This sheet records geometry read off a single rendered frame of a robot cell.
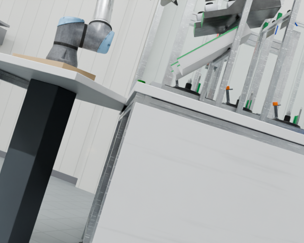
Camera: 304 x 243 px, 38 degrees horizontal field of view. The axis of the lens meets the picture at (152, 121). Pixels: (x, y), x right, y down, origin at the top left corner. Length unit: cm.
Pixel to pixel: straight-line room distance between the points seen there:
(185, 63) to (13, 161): 93
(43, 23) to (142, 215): 520
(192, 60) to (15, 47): 503
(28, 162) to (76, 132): 361
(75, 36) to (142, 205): 104
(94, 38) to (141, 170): 96
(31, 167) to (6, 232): 30
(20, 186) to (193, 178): 97
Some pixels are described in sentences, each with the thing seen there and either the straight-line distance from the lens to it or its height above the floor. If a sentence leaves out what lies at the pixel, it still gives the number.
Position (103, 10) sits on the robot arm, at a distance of 224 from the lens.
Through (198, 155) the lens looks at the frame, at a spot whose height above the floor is 70.
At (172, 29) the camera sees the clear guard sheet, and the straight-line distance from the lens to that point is 351.
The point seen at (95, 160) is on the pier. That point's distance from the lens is 525.
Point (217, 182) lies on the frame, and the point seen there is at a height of 65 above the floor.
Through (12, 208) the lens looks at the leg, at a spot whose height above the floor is 25.
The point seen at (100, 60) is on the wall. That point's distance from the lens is 571.
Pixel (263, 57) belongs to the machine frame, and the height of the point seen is 148.
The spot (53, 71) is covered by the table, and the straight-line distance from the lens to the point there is 161.
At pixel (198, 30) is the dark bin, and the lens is 184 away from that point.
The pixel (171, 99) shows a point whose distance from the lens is 132.
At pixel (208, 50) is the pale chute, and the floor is 108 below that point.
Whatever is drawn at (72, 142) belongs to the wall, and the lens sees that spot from 565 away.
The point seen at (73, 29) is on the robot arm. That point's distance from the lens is 212.
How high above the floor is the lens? 68
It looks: 3 degrees up
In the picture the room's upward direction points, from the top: 17 degrees clockwise
